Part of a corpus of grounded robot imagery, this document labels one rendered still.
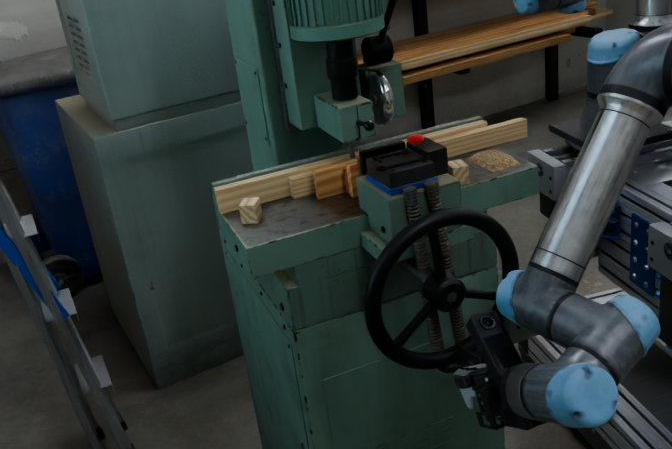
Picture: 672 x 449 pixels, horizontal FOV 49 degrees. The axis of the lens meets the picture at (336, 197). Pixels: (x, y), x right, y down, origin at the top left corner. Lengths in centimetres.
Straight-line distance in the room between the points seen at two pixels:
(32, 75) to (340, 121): 182
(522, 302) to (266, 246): 45
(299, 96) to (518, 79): 355
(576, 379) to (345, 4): 73
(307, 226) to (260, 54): 42
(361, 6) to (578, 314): 64
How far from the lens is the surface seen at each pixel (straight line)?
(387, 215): 125
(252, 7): 154
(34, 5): 362
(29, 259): 197
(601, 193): 109
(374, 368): 148
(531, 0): 203
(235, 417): 238
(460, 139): 157
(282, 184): 145
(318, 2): 132
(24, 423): 266
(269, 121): 159
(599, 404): 96
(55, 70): 304
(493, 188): 145
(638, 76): 112
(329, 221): 132
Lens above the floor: 144
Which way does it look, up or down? 22 degrees down
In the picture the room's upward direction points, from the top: 7 degrees counter-clockwise
